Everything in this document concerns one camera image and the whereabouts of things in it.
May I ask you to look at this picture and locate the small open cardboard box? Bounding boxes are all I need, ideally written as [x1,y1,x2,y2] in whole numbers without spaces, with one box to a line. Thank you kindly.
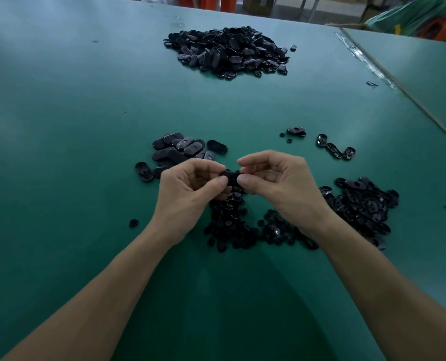
[243,0,277,17]

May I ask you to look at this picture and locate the pile of small black buttons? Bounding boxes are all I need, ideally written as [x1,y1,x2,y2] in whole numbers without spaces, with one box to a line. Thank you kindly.
[204,188,320,253]

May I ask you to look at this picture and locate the person's right forearm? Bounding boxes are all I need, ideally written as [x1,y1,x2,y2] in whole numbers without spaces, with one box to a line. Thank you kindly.
[312,214,446,361]

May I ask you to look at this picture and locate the pile of black oval shells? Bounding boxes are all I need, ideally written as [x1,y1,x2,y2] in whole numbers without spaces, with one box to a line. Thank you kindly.
[286,127,400,251]

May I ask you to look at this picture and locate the person's left hand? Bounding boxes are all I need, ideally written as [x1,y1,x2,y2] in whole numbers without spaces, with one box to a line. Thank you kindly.
[148,157,230,247]

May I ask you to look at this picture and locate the person's right hand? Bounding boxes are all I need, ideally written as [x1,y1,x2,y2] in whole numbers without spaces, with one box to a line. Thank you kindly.
[237,150,334,239]

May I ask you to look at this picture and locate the person's left forearm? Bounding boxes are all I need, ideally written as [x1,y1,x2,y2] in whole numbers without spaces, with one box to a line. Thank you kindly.
[4,223,175,361]

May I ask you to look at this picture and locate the green striped bag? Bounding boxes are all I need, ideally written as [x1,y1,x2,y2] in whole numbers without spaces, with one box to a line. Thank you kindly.
[366,0,446,36]

